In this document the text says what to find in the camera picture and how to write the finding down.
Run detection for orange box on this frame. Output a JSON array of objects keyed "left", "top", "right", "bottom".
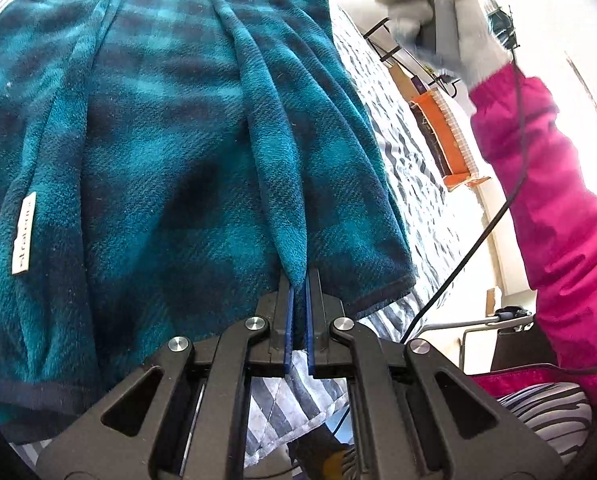
[{"left": 409, "top": 87, "right": 491, "bottom": 191}]

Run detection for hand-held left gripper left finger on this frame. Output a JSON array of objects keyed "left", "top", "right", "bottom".
[{"left": 36, "top": 280, "right": 295, "bottom": 480}]

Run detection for person's right hand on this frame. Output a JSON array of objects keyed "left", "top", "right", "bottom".
[{"left": 373, "top": 0, "right": 511, "bottom": 92}]

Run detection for grey metal frame chair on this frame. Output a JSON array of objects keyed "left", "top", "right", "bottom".
[{"left": 412, "top": 307, "right": 554, "bottom": 373}]

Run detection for person's striped pants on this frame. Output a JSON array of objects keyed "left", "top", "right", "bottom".
[{"left": 495, "top": 382, "right": 594, "bottom": 461}]

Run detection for teal plaid fleece garment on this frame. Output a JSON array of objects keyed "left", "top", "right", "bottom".
[{"left": 0, "top": 0, "right": 414, "bottom": 443}]

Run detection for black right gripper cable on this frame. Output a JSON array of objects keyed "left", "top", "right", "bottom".
[{"left": 402, "top": 55, "right": 597, "bottom": 376}]

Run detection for blue white striped bedspread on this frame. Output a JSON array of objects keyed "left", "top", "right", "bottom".
[{"left": 0, "top": 0, "right": 486, "bottom": 468}]

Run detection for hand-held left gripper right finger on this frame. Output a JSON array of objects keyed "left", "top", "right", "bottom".
[{"left": 305, "top": 267, "right": 564, "bottom": 480}]

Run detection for person's pink jacket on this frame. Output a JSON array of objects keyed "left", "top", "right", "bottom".
[{"left": 471, "top": 362, "right": 597, "bottom": 406}]

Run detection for person's right forearm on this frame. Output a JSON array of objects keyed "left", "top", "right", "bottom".
[{"left": 468, "top": 62, "right": 597, "bottom": 406}]

